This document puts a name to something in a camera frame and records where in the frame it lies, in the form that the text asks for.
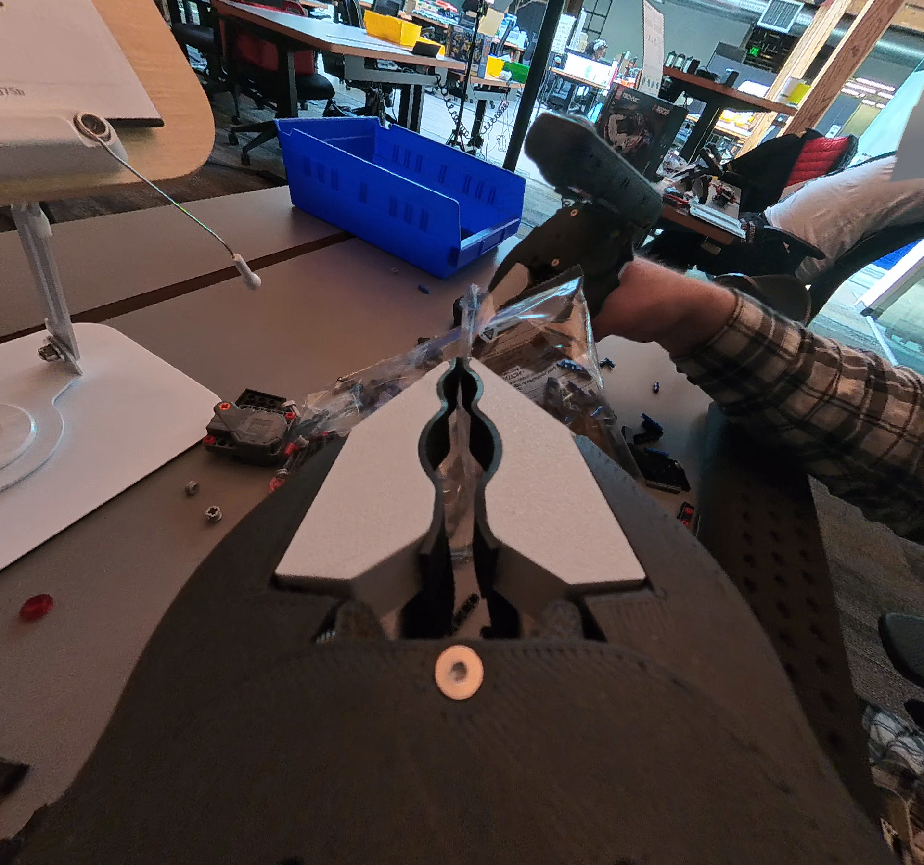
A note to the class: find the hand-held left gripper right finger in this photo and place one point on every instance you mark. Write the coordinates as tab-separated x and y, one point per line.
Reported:
571	519

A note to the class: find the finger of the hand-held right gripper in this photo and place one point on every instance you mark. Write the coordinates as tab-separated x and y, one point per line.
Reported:
472	308

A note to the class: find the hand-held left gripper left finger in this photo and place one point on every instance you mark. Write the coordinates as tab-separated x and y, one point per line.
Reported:
361	512

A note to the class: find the clear plastic bag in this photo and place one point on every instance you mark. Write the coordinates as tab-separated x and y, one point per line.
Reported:
534	353

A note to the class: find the pile of toy building pieces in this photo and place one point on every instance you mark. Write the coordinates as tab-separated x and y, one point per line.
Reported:
650	447

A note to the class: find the person's right forearm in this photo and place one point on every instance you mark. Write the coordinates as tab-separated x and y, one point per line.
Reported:
823	389

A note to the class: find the grey desk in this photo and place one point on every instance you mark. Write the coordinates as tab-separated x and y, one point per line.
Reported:
145	259

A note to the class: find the dark cardboard box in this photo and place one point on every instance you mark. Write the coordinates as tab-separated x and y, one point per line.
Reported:
643	129

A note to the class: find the grey toy motor block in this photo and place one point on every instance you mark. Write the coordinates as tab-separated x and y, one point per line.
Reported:
253	429

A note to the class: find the blue storage bin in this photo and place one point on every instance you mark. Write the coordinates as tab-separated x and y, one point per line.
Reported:
390	187

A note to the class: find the wooden table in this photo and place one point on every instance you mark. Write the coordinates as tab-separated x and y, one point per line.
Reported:
318	35
722	93

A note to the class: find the black pole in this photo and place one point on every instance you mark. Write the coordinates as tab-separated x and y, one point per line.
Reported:
542	43

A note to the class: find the yellow bins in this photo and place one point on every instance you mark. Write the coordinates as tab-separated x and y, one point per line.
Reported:
390	28

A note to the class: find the white tipped thin rod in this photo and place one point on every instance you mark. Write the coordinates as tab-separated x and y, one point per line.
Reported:
173	209

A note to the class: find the small red round stud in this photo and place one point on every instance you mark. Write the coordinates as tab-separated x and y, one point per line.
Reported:
36	608

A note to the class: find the red black office chair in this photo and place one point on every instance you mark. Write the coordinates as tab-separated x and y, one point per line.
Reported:
260	43

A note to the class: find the instruction sheet wooden board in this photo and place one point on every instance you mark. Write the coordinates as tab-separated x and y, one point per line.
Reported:
87	57

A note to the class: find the wooden post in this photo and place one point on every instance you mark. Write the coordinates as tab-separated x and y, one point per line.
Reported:
852	28

